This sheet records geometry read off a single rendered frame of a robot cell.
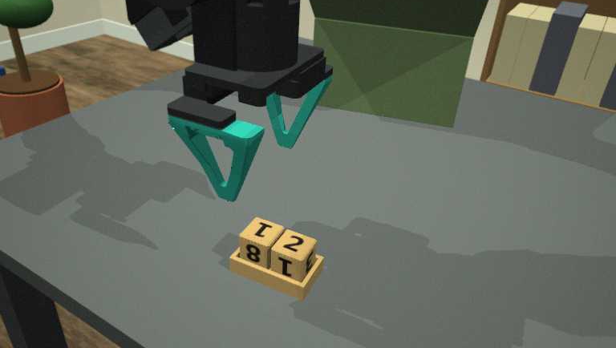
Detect tan wooden tray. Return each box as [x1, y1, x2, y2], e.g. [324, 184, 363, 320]
[229, 247, 324, 301]

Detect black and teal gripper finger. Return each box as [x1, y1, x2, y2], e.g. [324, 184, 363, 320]
[168, 114, 265, 202]
[266, 75, 332, 148]

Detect tan wooden number cube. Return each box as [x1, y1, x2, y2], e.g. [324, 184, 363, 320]
[239, 217, 285, 269]
[271, 229, 317, 283]

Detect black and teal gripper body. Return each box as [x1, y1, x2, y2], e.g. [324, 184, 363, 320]
[167, 0, 333, 130]

